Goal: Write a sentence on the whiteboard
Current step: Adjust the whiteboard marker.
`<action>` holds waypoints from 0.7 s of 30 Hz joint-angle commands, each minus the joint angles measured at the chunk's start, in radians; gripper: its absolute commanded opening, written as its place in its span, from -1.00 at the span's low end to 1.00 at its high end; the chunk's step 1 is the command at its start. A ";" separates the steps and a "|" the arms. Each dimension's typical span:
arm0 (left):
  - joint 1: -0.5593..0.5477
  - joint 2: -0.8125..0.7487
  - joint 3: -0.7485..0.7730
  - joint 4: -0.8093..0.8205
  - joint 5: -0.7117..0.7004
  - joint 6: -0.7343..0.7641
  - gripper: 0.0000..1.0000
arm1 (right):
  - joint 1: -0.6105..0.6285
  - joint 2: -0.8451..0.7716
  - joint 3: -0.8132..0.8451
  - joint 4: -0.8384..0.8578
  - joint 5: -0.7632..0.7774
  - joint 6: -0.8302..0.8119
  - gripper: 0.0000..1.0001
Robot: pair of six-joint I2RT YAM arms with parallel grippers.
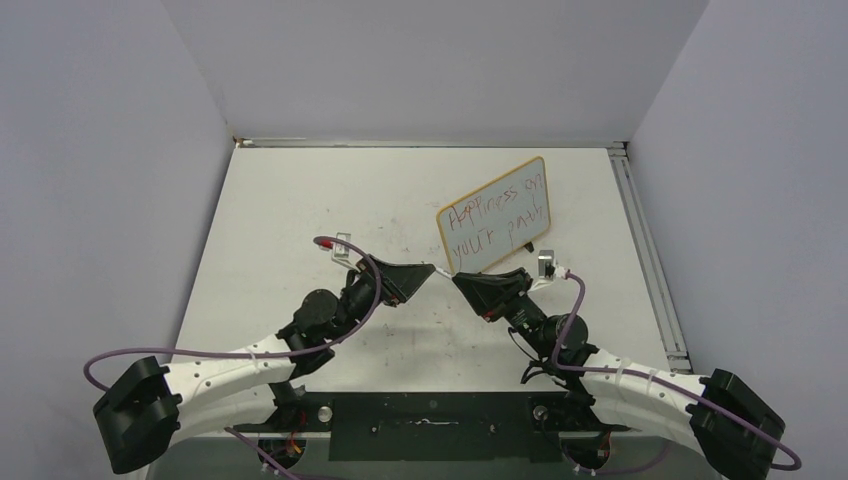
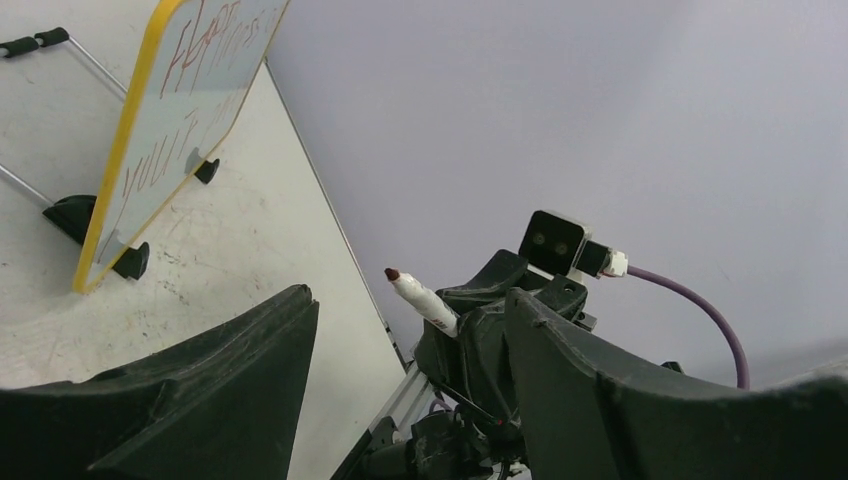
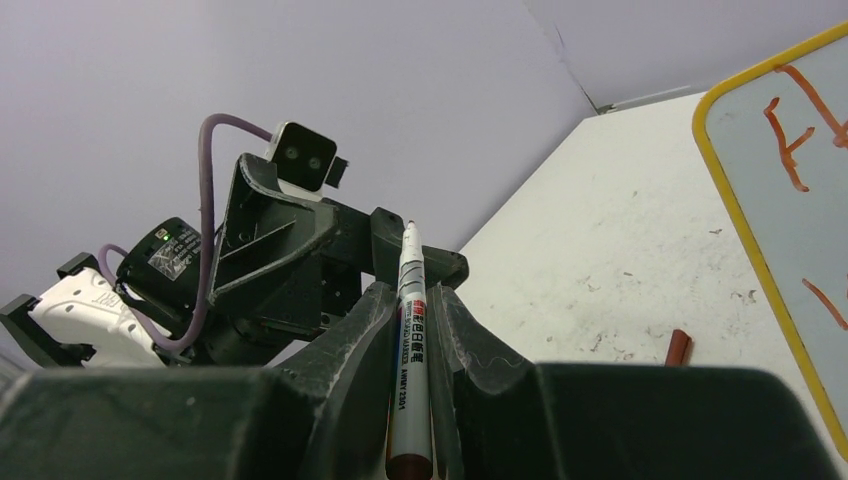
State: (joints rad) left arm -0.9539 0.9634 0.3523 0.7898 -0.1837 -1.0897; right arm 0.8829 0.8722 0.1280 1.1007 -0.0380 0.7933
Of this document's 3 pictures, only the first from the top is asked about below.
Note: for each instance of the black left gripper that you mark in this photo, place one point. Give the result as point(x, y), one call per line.
point(401, 280)

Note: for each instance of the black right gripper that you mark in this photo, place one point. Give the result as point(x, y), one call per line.
point(488, 293)

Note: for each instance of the silver marker pen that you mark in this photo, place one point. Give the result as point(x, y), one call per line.
point(443, 272)

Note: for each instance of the yellow-framed whiteboard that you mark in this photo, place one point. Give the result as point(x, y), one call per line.
point(496, 220)

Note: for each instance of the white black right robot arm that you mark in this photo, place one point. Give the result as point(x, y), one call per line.
point(718, 416)

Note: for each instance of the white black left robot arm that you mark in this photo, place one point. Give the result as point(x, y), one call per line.
point(153, 406)

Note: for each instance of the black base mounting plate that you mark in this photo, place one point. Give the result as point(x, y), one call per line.
point(437, 426)

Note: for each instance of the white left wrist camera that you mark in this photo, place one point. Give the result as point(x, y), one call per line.
point(341, 252)

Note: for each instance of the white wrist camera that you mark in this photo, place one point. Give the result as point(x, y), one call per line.
point(341, 252)
point(549, 270)

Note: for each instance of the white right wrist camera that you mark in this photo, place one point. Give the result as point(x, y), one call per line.
point(549, 270)

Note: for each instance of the aluminium right side rail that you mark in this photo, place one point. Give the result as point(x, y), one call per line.
point(670, 330)

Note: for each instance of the aluminium rail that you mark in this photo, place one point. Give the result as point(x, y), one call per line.
point(670, 330)
point(371, 143)

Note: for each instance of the aluminium back rail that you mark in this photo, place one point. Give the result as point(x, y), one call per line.
point(371, 143)

